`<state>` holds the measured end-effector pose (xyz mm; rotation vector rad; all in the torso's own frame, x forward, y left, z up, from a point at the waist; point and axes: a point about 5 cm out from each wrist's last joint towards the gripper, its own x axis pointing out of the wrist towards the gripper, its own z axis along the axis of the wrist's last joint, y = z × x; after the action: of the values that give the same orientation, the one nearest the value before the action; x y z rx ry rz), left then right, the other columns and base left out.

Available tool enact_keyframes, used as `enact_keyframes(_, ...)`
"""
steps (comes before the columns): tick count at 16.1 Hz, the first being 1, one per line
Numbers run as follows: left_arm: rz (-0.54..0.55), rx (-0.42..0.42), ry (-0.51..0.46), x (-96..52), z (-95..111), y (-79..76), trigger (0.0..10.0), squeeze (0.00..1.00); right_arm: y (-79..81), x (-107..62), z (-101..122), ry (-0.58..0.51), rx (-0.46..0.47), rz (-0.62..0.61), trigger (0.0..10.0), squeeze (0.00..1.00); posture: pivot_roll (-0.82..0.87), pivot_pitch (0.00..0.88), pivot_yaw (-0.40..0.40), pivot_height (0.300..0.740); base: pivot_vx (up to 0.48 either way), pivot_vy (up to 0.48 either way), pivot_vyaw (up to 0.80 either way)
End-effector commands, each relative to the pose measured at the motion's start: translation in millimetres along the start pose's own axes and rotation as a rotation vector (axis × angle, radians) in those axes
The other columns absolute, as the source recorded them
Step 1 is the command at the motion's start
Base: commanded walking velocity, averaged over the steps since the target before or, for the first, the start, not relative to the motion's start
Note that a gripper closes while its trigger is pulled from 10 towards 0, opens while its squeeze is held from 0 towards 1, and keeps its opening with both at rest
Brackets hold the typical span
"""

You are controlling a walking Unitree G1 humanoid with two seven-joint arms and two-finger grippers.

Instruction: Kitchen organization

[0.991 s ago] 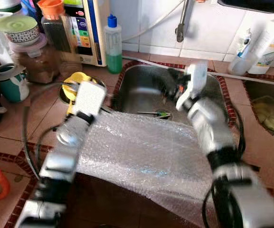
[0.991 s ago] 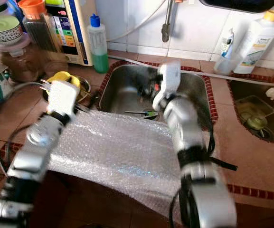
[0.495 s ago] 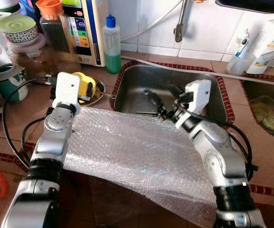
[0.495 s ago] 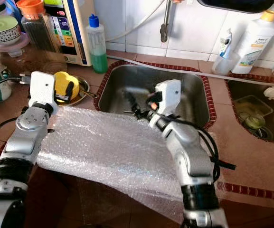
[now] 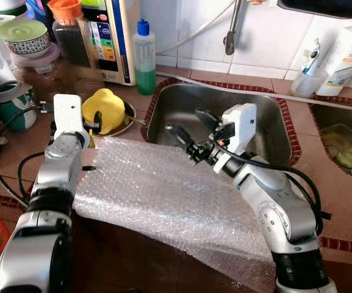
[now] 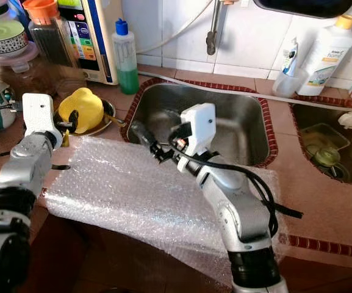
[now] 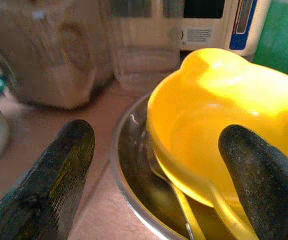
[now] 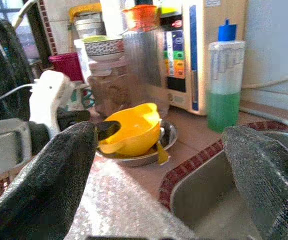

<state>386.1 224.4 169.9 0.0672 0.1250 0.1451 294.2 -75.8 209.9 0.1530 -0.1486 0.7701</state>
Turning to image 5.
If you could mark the clear bubble wrap sheet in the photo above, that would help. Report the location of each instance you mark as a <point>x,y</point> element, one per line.
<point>163,195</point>

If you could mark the clear jar orange lid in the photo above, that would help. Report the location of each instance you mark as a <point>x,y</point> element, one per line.
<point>72,43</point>

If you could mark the grey hanging tap nozzle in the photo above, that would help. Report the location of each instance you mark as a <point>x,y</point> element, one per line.
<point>230,36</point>

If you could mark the steel spoon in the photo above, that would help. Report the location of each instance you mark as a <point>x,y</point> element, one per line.
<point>136,119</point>

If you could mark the steel sink basin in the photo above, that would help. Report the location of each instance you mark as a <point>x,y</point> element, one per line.
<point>182,107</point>
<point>340,122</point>

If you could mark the clear plastic cup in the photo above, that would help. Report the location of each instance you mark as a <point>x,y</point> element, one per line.
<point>307,82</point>

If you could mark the green soap bottle blue cap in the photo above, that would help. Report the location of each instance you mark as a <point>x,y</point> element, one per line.
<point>144,67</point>

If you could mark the patterned bowl green lid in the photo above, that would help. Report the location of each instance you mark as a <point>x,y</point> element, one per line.
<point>23,36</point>

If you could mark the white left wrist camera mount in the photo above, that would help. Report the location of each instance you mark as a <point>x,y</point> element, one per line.
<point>69,113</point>

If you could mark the beige water purifier appliance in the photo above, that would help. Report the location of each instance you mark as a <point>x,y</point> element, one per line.
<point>111,36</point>

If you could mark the black pan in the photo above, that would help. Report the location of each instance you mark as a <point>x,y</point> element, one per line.
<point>328,6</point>

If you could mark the white plastic pipe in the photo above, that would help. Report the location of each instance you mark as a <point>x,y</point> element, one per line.
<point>237,88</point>

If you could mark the brown jar pink lid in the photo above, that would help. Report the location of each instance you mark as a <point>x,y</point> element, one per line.
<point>38,76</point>

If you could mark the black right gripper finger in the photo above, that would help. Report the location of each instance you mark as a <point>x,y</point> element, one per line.
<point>179,135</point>
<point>206,120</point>

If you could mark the teal white rabbit mug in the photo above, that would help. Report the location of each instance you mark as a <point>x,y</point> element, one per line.
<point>14,104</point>

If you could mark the white detergent bottle yellow cap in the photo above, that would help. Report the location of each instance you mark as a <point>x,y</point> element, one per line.
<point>343,58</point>

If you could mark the shallow steel bowl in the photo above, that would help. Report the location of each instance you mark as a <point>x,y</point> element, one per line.
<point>129,116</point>

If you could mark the yellow plastic cup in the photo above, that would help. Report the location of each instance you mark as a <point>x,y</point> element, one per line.
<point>111,107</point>

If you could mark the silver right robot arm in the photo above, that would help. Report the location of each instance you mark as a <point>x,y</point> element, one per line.
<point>279,207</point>

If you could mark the black flat strip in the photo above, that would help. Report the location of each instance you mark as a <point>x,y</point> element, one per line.
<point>322,215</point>

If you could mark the white toothpaste tube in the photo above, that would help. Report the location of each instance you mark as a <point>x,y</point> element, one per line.
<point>311,55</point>

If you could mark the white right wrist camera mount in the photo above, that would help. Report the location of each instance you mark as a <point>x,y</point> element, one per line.
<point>240,125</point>

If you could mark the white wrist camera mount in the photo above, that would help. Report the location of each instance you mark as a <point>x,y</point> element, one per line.
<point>240,125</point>
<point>69,113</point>

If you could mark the clear square food container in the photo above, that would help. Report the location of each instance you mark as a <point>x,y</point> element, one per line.
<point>346,149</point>

